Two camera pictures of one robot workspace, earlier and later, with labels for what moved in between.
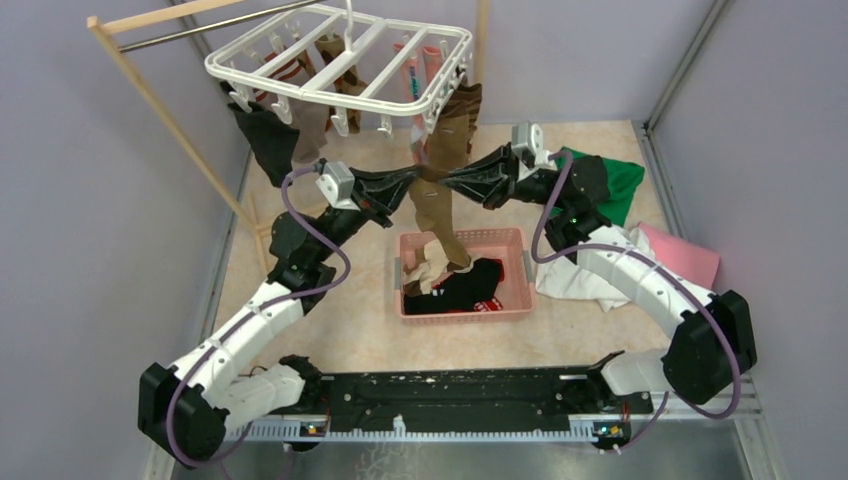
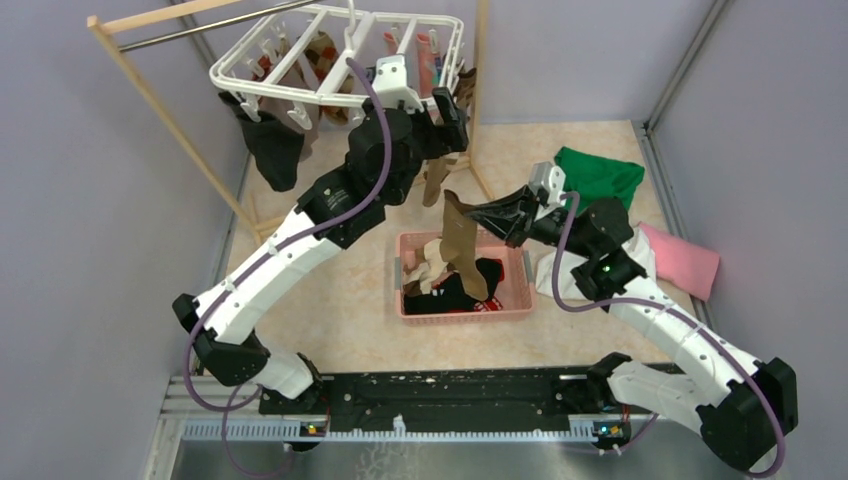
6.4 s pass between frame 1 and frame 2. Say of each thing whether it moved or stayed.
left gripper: moved
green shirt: stayed
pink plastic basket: stayed
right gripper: moved
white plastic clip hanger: moved
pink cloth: stayed
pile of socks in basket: stayed
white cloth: stayed
